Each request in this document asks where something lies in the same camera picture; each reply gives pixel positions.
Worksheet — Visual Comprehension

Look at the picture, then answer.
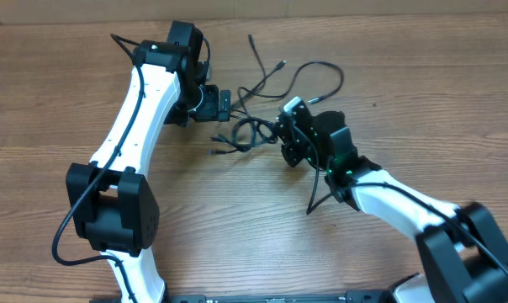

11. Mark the thin black multi-head cable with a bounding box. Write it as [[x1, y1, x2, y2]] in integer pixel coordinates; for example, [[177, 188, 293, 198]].
[[230, 34, 345, 123]]

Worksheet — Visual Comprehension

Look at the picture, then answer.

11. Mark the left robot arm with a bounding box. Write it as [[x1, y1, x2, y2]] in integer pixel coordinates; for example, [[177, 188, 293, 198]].
[[52, 21, 230, 302]]

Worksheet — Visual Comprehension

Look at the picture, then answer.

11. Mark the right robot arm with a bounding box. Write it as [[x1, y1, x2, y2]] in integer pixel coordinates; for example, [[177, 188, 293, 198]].
[[275, 98, 508, 302]]

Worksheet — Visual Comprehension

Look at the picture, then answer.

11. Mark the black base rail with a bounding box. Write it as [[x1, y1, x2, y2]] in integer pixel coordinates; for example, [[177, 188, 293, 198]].
[[162, 290, 394, 303]]

